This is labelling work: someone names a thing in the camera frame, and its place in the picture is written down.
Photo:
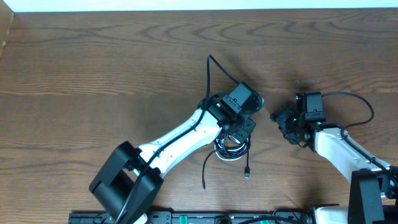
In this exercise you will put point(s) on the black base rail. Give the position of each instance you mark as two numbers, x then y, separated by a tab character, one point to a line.
167	217

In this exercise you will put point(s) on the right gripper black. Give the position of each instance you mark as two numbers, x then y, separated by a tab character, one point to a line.
281	118

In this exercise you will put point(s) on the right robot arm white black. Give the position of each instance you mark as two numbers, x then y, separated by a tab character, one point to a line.
371	179

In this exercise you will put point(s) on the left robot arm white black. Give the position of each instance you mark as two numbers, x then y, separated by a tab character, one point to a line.
130	179

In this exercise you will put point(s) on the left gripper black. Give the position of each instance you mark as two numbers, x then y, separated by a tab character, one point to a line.
245	136

